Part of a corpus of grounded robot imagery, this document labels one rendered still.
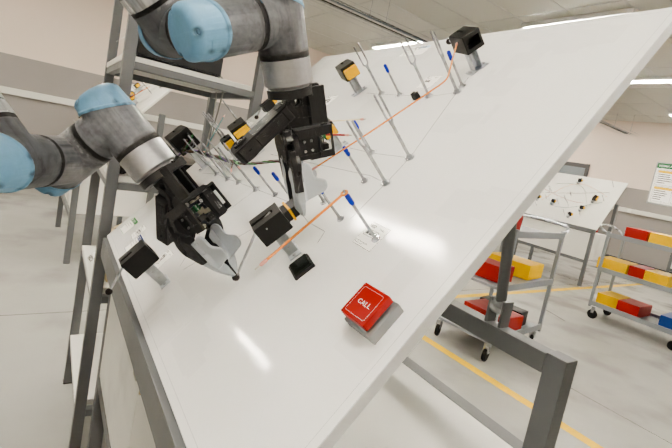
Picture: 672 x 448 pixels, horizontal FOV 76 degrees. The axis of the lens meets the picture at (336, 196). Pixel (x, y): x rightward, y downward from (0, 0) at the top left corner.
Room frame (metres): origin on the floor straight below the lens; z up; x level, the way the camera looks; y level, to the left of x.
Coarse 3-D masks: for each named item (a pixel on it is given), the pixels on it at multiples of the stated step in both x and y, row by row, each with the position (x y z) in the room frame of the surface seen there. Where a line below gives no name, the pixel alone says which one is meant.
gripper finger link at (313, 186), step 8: (304, 168) 0.69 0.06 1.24; (304, 176) 0.70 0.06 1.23; (312, 176) 0.70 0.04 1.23; (304, 184) 0.70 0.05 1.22; (312, 184) 0.70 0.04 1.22; (320, 184) 0.71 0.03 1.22; (304, 192) 0.70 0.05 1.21; (312, 192) 0.71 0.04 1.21; (320, 192) 0.71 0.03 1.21; (296, 200) 0.70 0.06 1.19; (304, 200) 0.70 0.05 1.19; (296, 208) 0.71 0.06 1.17; (304, 208) 0.71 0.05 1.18
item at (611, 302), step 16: (608, 224) 4.96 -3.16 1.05; (608, 240) 4.67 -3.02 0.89; (624, 240) 4.54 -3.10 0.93; (640, 240) 4.43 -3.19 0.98; (656, 240) 4.40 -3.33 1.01; (608, 256) 4.90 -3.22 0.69; (608, 272) 4.59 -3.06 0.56; (624, 272) 4.53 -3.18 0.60; (640, 272) 4.43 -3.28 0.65; (656, 272) 4.35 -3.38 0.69; (592, 288) 4.68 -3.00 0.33; (656, 288) 4.24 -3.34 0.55; (592, 304) 4.65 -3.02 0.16; (608, 304) 4.60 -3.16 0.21; (624, 304) 4.46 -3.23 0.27; (640, 304) 4.49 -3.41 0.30; (640, 320) 4.29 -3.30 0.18; (656, 320) 4.46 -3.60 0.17
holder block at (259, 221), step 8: (272, 208) 0.72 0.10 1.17; (256, 216) 0.73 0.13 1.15; (272, 216) 0.70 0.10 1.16; (280, 216) 0.70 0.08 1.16; (256, 224) 0.71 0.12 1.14; (264, 224) 0.70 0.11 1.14; (272, 224) 0.70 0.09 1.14; (280, 224) 0.71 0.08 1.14; (288, 224) 0.71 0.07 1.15; (256, 232) 0.69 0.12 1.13; (264, 232) 0.70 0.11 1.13; (272, 232) 0.71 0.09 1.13; (280, 232) 0.71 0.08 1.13; (264, 240) 0.70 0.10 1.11; (272, 240) 0.71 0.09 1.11
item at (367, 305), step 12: (360, 288) 0.54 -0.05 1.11; (372, 288) 0.53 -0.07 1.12; (360, 300) 0.53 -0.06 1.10; (372, 300) 0.52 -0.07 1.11; (384, 300) 0.51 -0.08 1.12; (348, 312) 0.52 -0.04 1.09; (360, 312) 0.51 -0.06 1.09; (372, 312) 0.50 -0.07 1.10; (360, 324) 0.50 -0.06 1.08; (372, 324) 0.50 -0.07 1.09
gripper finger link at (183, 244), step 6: (174, 234) 0.68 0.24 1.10; (174, 240) 0.67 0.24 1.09; (180, 240) 0.67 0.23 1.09; (186, 240) 0.68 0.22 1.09; (192, 240) 0.69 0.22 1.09; (180, 246) 0.67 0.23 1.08; (186, 246) 0.68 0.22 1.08; (192, 246) 0.68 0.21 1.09; (186, 252) 0.67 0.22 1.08; (192, 252) 0.68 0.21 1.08; (192, 258) 0.68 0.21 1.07; (198, 258) 0.69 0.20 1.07
